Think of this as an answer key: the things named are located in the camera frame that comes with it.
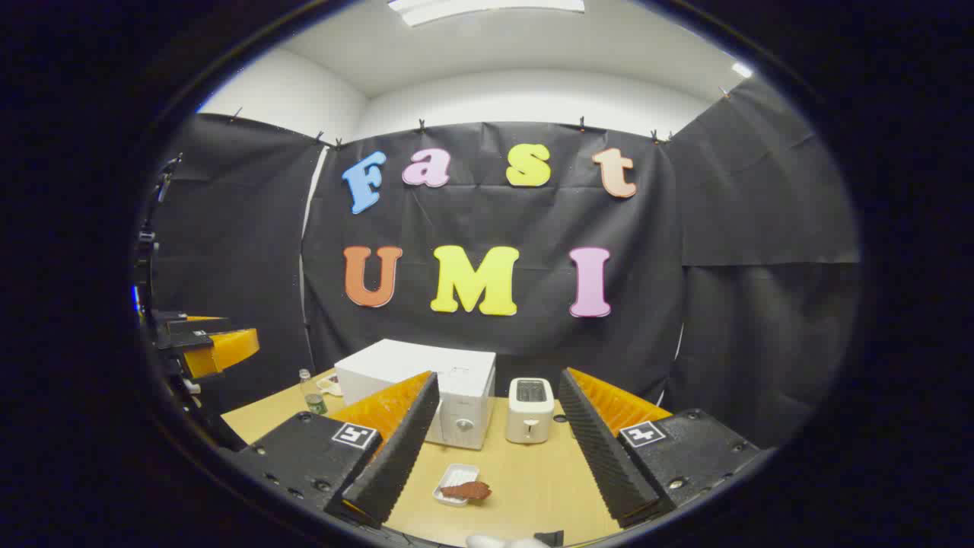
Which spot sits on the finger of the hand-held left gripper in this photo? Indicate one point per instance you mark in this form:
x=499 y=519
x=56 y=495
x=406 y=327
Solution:
x=186 y=317
x=221 y=352

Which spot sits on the white rectangular plastic tray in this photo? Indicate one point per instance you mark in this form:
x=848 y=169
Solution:
x=455 y=476

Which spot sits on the white microwave oven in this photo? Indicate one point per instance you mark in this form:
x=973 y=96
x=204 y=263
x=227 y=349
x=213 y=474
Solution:
x=411 y=361

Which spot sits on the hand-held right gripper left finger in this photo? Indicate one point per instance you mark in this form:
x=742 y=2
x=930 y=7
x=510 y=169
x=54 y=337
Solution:
x=399 y=449

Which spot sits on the black backdrop cloth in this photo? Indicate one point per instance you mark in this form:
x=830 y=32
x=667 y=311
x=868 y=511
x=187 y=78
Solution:
x=533 y=221

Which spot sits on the small black block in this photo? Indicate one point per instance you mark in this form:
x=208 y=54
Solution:
x=549 y=539

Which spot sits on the white toaster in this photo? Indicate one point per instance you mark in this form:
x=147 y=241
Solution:
x=529 y=415

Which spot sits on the ceiling light panel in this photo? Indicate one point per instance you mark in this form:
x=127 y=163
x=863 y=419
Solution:
x=487 y=7

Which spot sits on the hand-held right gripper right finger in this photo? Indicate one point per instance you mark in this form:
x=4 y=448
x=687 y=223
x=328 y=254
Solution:
x=597 y=449

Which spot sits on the brown meat piece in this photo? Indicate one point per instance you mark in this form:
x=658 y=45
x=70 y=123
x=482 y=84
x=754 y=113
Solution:
x=468 y=491

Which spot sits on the green glass bottle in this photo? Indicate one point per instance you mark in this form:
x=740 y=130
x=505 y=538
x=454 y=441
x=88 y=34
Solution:
x=314 y=399

